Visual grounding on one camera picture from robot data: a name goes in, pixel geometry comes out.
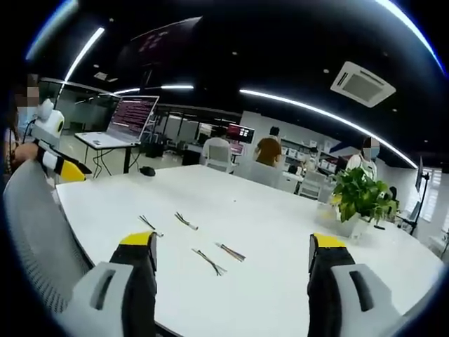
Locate grey mesh office chair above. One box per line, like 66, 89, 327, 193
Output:
3, 160, 96, 319

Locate JST connector cable white plug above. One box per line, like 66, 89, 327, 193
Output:
174, 211, 200, 232

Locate small white laptop desk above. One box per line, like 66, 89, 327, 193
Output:
74, 131, 142, 176

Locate person's upper body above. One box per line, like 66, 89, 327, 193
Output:
2, 105, 38, 175

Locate green potted plant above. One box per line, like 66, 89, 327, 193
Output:
330, 167, 399, 226

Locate ceiling air conditioner vent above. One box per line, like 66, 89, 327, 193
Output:
330, 60, 398, 109

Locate JST connector cable splayed wires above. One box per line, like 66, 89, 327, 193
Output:
191, 248, 229, 277

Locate white plant pot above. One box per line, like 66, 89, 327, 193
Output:
337, 210, 370, 240

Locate long ceiling light strip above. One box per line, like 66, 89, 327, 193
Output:
239, 88, 419, 166

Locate shelf of white bins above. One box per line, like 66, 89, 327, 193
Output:
280, 138, 340, 171

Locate short ceiling light strip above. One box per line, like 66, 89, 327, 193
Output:
64, 27, 106, 84

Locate JST connector cable multicoloured wires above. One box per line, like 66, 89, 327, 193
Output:
215, 242, 247, 263

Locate JST connector cable dark wires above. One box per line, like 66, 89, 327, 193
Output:
138, 214, 166, 238

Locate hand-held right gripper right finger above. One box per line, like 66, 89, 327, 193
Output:
307, 232, 411, 337

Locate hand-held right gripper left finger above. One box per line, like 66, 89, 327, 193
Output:
65, 230, 158, 337

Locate open silver laptop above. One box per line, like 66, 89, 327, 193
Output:
75, 95, 161, 148

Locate red lit monitor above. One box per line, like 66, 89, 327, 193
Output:
225, 122, 256, 145

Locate white office chair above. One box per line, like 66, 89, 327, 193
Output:
232, 160, 283, 192
204, 143, 235, 173
297, 171, 331, 201

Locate black stand with screen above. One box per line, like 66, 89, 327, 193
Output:
403, 156, 431, 237

